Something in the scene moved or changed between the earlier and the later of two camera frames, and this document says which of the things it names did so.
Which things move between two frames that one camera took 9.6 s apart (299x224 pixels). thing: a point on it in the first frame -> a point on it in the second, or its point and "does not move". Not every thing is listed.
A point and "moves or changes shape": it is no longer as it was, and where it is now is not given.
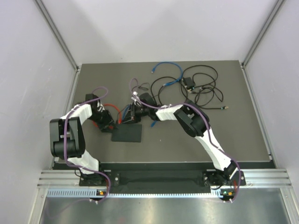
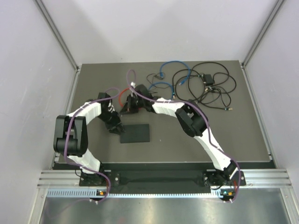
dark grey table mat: x=220 y=87 does not move
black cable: x=183 y=77 moves or changes shape
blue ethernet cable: x=174 y=81 -> x=186 y=79
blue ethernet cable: x=153 y=122 -> x=166 y=83
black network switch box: x=128 y=133 moves or changes shape
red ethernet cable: x=120 y=120 moves or changes shape
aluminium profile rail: x=267 y=177 does not move
